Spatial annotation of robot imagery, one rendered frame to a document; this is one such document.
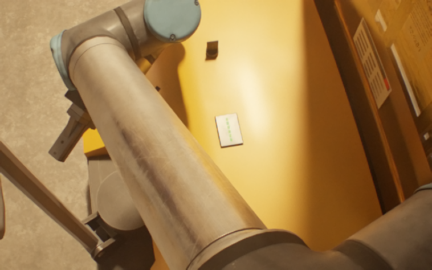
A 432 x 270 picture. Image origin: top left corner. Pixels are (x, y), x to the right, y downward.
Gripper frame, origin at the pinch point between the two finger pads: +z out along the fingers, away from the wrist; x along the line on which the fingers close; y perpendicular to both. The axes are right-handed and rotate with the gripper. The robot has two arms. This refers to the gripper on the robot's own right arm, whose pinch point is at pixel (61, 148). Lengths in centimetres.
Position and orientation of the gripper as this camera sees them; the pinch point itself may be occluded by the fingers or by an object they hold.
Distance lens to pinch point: 90.1
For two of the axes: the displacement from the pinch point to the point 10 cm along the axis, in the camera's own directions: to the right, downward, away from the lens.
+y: -8.0, -5.6, 2.2
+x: -1.4, -1.8, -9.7
